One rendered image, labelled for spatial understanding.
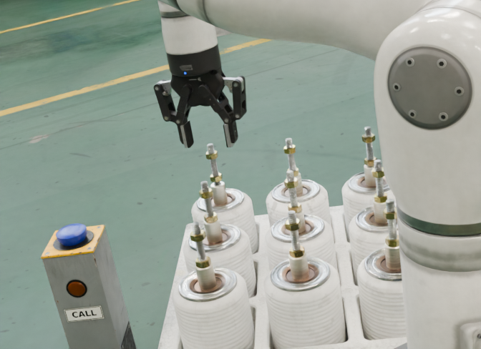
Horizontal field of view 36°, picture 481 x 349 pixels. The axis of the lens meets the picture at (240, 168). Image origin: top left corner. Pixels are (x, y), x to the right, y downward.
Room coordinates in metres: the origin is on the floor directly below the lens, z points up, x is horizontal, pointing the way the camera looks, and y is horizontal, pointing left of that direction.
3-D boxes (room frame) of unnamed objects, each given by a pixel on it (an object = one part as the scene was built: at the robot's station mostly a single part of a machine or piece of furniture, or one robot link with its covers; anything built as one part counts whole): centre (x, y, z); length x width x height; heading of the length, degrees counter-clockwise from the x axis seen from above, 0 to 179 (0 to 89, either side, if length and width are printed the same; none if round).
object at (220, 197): (1.04, 0.04, 0.26); 0.02 x 0.02 x 0.03
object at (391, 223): (0.78, -0.17, 0.30); 0.01 x 0.01 x 0.08
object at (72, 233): (0.87, 0.23, 0.32); 0.04 x 0.04 x 0.02
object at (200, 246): (0.81, 0.07, 0.30); 0.01 x 0.01 x 0.08
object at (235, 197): (1.04, 0.04, 0.25); 0.08 x 0.08 x 0.01
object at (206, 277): (0.81, 0.07, 0.26); 0.02 x 0.02 x 0.03
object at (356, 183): (1.02, -0.20, 0.25); 0.08 x 0.08 x 0.01
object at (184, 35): (1.06, 0.03, 0.53); 0.11 x 0.09 x 0.06; 157
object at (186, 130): (1.06, 0.07, 0.36); 0.02 x 0.01 x 0.04; 157
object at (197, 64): (1.04, 0.04, 0.46); 0.08 x 0.08 x 0.09
